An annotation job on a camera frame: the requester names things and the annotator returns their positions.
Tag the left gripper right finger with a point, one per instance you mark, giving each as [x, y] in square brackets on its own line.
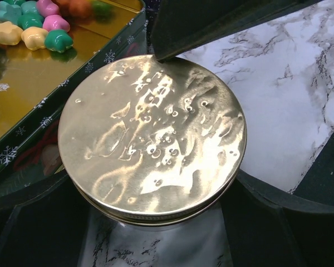
[269, 227]

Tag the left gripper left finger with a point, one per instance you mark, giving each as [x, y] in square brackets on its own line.
[48, 230]

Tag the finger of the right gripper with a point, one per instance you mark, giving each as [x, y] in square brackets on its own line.
[181, 26]

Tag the gold jar lid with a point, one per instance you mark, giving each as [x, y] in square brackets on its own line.
[150, 143]

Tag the gold candy tin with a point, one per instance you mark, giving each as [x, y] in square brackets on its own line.
[34, 85]

